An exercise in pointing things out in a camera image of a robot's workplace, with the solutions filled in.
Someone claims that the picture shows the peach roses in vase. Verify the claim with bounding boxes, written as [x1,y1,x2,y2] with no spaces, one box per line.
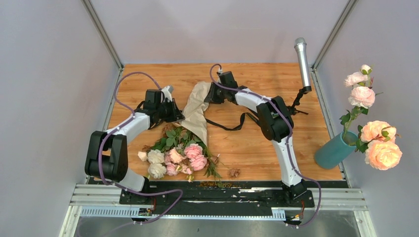
[338,64,403,171]

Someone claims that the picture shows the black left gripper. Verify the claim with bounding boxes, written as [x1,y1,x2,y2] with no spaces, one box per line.
[157,99,186,123]

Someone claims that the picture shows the dried brown rose head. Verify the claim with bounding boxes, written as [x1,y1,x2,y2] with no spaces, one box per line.
[228,168,241,178]

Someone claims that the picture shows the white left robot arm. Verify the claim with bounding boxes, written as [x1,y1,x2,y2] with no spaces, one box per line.
[84,85,185,204]

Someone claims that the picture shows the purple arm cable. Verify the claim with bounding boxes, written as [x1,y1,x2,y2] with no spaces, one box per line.
[98,72,184,224]
[209,64,322,228]

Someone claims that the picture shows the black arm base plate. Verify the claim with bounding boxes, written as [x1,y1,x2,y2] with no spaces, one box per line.
[119,181,315,215]

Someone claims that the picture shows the silver microphone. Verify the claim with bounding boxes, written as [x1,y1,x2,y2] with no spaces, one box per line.
[294,38,312,94]

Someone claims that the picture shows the white slotted cable duct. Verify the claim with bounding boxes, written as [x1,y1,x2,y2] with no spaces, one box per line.
[80,206,286,221]

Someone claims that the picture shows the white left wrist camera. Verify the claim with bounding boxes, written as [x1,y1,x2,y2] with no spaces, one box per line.
[161,85,174,102]

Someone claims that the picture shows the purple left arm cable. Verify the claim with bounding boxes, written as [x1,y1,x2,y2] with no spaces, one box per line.
[98,72,184,224]

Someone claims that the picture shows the black ribbon strap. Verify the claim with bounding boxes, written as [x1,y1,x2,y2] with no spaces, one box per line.
[205,112,262,131]

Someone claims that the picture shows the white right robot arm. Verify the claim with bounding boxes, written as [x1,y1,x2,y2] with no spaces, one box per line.
[206,70,307,206]

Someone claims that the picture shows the teal ceramic vase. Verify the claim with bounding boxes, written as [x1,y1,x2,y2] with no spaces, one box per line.
[314,131,358,169]

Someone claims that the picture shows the rose bouquet with green leaves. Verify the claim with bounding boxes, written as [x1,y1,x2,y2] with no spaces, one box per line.
[137,123,225,188]

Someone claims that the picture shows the brown kraft wrapping paper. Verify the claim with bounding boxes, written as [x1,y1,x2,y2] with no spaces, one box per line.
[180,81,211,146]

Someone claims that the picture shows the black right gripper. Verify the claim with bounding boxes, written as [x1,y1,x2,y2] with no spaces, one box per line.
[206,81,228,104]

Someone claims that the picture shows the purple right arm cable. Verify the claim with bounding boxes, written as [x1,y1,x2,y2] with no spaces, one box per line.
[209,64,322,228]

